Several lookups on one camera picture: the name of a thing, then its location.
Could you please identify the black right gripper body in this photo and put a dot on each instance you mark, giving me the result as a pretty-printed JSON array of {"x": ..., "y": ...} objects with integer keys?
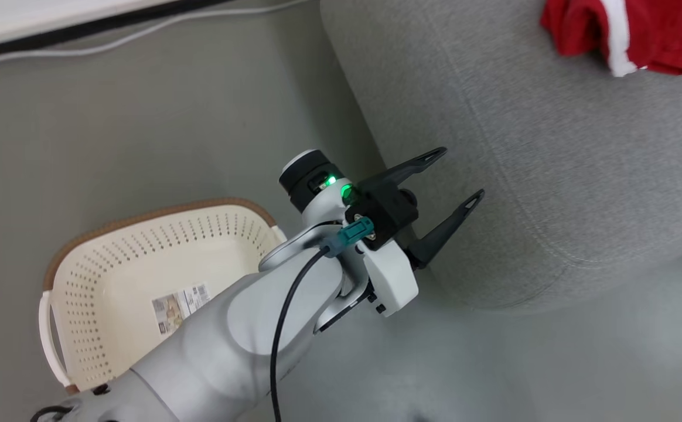
[{"x": 385, "y": 211}]

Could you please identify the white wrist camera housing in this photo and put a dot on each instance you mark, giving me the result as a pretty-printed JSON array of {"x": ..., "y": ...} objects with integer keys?
[{"x": 394, "y": 281}]

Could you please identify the paper label sticker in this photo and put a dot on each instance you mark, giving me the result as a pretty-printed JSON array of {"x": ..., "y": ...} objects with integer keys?
[{"x": 180, "y": 305}]

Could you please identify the cream perforated laundry basket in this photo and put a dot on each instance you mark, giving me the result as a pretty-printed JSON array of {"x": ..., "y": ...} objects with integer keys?
[{"x": 118, "y": 264}]

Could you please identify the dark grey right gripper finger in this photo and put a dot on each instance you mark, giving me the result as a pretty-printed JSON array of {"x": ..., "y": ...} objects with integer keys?
[
  {"x": 443, "y": 231},
  {"x": 405, "y": 167}
]

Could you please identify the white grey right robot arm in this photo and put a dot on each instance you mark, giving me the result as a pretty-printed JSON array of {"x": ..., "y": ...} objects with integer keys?
[{"x": 224, "y": 346}]

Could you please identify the grey fabric sofa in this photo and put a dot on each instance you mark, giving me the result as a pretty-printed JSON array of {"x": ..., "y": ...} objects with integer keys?
[{"x": 522, "y": 152}]

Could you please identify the black baseboard strip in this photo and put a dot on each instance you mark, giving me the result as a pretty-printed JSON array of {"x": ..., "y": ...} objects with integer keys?
[{"x": 83, "y": 30}]

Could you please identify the red white clothing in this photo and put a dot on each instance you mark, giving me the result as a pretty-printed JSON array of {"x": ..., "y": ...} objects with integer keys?
[{"x": 581, "y": 29}]

